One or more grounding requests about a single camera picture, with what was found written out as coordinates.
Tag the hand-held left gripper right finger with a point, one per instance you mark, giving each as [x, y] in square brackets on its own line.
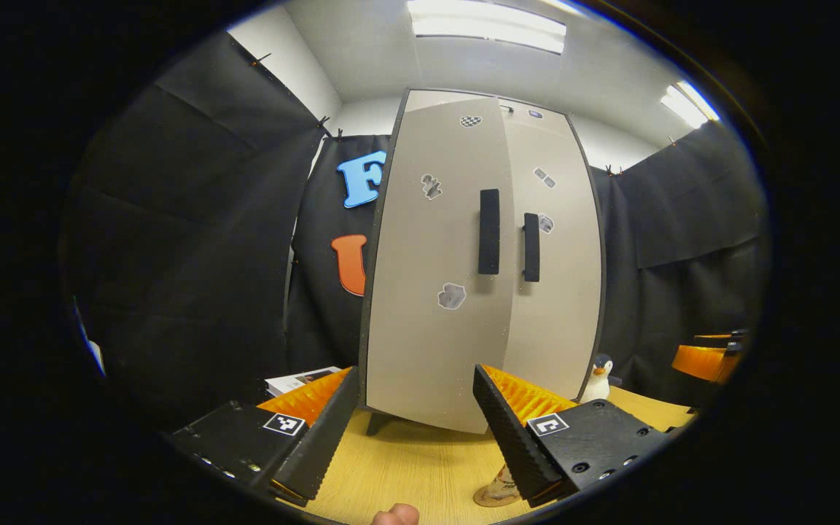
[515, 437]

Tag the grey white cabinet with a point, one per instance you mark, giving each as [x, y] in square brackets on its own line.
[442, 98]

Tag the clear plastic bottle red label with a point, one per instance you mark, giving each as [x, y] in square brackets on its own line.
[504, 483]

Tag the large ceiling light panel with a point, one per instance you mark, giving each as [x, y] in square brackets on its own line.
[489, 25]

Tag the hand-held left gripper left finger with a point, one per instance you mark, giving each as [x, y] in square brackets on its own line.
[325, 437]

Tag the cabinet door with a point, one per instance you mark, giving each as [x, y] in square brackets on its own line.
[558, 328]
[427, 350]

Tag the penguin plush toy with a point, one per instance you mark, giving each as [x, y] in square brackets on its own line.
[601, 379]

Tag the black backdrop cloth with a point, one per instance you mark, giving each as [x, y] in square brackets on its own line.
[187, 255]

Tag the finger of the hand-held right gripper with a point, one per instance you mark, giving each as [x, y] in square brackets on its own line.
[697, 361]
[733, 337]

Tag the small ceiling light panel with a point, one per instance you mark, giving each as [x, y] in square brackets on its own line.
[688, 104]

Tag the stack of white papers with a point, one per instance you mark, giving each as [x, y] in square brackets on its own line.
[296, 380]

